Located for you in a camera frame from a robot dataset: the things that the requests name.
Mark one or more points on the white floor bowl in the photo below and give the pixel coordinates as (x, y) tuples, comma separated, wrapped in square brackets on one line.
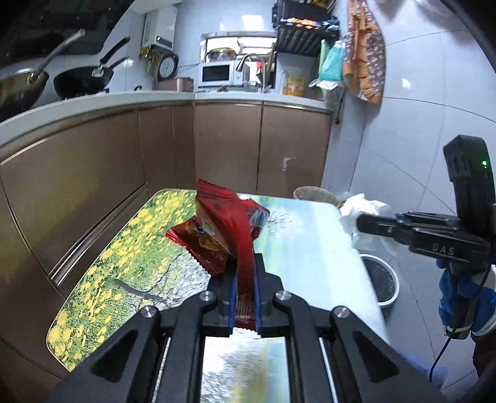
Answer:
[(381, 283)]

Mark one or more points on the white microwave oven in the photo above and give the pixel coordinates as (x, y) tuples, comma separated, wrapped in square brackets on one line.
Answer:
[(217, 73)]

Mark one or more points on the black wok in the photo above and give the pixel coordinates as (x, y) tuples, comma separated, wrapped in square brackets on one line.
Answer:
[(81, 81)]

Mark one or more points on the white tissue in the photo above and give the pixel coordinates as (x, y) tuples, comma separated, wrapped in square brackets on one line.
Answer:
[(364, 203)]

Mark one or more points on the brown kitchen cabinet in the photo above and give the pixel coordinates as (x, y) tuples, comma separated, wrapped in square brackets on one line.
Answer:
[(232, 147)]

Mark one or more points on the dark red snack wrapper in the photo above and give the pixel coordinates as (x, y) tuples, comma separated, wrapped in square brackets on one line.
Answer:
[(232, 217)]

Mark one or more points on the steel wok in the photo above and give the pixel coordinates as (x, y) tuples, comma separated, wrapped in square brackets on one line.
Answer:
[(19, 89)]

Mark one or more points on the round wall clock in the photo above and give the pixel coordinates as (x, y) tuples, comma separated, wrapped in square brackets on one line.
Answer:
[(168, 66)]

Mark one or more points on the white water heater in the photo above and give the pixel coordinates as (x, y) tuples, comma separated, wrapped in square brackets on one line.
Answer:
[(161, 27)]

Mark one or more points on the metal kitchen faucet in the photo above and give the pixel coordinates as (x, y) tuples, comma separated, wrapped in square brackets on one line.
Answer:
[(261, 66)]

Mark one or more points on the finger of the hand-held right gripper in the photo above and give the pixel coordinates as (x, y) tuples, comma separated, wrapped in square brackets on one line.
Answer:
[(434, 223), (379, 226)]

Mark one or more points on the orange floral apron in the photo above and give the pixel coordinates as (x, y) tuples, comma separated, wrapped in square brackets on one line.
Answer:
[(366, 50)]

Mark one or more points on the white plastic bag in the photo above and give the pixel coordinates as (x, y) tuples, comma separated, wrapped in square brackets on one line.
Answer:
[(329, 91)]

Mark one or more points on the wicker waste basket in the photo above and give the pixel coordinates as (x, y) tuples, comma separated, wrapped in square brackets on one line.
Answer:
[(310, 193)]

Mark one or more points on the green plastic bag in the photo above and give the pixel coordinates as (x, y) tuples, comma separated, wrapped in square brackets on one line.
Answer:
[(333, 62)]

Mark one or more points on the black storage rack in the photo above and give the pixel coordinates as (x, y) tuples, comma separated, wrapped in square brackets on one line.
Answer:
[(306, 31)]

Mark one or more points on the pink pot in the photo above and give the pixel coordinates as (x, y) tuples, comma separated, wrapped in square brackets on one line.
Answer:
[(174, 84)]

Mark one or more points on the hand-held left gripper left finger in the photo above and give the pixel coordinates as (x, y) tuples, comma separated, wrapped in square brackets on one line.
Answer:
[(231, 302)]

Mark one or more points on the person's right hand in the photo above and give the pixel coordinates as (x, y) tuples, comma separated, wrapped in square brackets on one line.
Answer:
[(457, 298)]

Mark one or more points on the yellow packet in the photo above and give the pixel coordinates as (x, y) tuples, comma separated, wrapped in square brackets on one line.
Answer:
[(295, 86)]

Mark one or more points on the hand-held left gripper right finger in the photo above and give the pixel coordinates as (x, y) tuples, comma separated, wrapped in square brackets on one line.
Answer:
[(257, 302)]

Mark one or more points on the person's right forearm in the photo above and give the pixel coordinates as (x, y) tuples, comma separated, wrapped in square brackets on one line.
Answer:
[(486, 356)]

